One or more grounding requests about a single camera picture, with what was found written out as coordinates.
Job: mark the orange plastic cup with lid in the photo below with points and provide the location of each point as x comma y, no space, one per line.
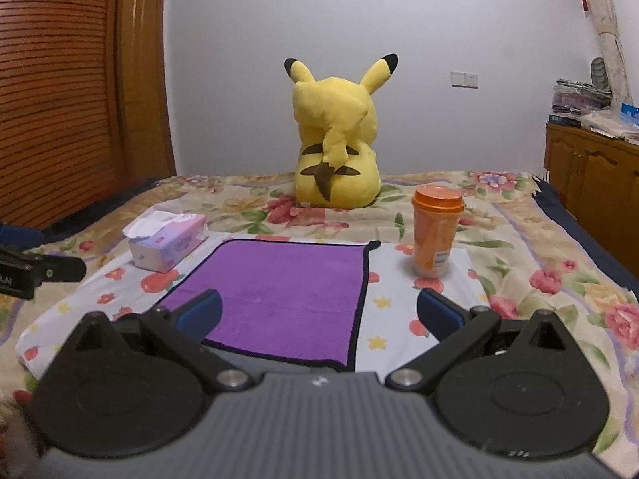
437,209

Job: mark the white fruit print cloth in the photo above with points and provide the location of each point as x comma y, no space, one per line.
390,333

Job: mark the brown wooden wardrobe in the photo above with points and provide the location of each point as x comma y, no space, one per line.
84,111

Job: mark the purple tissue box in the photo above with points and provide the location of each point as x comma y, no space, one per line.
158,240

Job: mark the brown wooden sideboard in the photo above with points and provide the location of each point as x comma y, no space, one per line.
597,181

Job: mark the yellow Pikachu plush toy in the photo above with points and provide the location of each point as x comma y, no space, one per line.
337,124

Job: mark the beige tied curtain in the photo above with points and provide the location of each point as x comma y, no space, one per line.
605,23

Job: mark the stack of folded clothes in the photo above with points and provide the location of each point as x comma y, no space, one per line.
578,98

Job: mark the purple grey microfiber towel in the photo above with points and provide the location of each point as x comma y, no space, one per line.
294,302

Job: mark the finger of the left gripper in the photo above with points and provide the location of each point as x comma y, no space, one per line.
64,269
20,238

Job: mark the white wall switch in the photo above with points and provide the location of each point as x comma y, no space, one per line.
464,80

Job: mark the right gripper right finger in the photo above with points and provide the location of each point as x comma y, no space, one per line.
462,335

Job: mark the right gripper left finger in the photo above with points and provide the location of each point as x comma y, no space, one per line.
178,336

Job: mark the floral bed cover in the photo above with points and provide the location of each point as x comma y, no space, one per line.
518,242

